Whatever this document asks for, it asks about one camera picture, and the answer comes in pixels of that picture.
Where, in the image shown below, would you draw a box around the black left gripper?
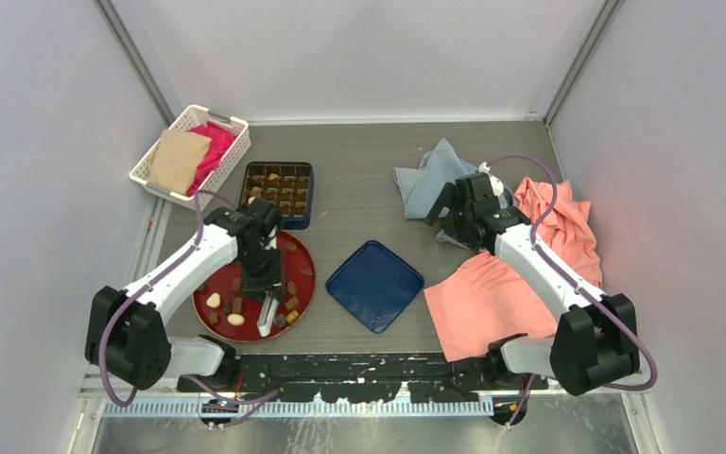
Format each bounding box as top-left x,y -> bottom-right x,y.
237,244 -> 282,306

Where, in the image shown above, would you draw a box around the blue tin lid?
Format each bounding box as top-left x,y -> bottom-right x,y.
325,240 -> 424,334

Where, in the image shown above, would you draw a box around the magenta cloth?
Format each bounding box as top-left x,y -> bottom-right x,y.
186,121 -> 236,196

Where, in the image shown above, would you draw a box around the blue chocolate tin box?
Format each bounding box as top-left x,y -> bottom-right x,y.
239,161 -> 315,231

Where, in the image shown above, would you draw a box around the metal tongs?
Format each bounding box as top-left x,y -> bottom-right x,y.
256,291 -> 280,338

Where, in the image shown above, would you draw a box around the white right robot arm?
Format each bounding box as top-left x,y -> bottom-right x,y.
424,178 -> 641,395

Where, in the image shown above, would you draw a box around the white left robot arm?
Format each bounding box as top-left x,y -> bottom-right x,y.
84,198 -> 284,391

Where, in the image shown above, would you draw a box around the white oval chocolate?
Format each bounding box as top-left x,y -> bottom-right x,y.
205,292 -> 221,309
227,313 -> 246,326

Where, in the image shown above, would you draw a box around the beige cloth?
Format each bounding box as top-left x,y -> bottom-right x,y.
147,130 -> 210,195

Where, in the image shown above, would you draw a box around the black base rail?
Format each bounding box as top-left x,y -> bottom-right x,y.
176,352 -> 527,404

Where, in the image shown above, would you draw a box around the caramel cube chocolate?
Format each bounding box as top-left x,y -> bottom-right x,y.
285,310 -> 300,324

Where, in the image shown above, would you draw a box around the white plastic basket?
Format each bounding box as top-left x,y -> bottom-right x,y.
130,104 -> 251,210

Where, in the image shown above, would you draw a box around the red round tray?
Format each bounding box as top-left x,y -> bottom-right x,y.
192,232 -> 317,343

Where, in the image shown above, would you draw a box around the pink cloth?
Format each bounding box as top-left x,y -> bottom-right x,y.
424,178 -> 603,362

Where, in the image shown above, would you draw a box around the light blue denim cloth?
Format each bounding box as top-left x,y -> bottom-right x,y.
393,138 -> 476,220

